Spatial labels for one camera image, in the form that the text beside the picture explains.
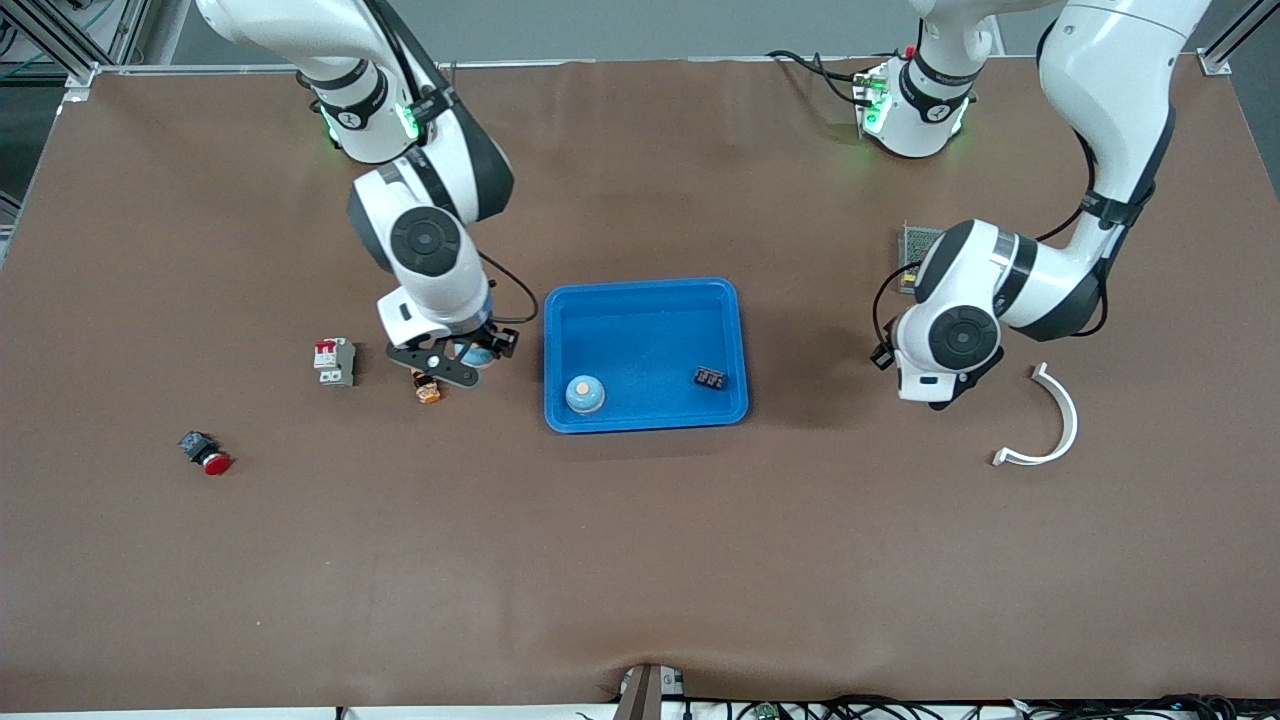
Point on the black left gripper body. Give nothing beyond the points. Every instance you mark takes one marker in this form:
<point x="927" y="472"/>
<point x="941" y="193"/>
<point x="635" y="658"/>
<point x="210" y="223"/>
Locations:
<point x="941" y="404"/>

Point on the light blue call bell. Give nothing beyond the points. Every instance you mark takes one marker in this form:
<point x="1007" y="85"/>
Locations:
<point x="480" y="354"/>
<point x="585" y="394"/>

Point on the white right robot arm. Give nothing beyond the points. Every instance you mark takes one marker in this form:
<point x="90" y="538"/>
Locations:
<point x="430" y="240"/>

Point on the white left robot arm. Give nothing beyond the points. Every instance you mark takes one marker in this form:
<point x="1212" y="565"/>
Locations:
<point x="1110" y="90"/>

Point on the blue plastic tray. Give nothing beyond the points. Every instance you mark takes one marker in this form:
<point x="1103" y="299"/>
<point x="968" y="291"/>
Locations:
<point x="650" y="340"/>

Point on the metal mesh power supply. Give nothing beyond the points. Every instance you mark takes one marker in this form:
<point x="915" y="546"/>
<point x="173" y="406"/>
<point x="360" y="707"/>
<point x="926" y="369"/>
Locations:
<point x="915" y="245"/>

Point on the brown table cover mat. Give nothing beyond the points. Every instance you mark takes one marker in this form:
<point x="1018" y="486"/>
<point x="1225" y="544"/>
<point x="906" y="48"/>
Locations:
<point x="640" y="550"/>

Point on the red mushroom push button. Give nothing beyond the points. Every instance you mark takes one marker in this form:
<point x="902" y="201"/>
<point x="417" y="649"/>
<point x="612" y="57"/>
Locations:
<point x="205" y="453"/>

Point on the orange red emergency stop switch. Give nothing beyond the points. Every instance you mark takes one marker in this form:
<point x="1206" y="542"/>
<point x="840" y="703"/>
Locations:
<point x="428" y="392"/>

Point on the white curved plastic bracket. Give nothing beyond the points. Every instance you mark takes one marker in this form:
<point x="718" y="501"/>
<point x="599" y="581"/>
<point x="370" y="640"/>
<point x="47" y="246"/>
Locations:
<point x="1070" y="420"/>

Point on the white circuit breaker red switch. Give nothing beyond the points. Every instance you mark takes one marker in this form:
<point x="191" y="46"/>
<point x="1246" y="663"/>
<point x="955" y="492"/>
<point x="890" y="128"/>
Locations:
<point x="335" y="362"/>

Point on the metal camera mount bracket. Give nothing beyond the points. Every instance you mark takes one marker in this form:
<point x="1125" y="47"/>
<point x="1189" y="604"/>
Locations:
<point x="648" y="692"/>

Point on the aluminium frame post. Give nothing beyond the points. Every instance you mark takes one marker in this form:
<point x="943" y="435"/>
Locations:
<point x="1215" y="62"/>
<point x="125" y="30"/>

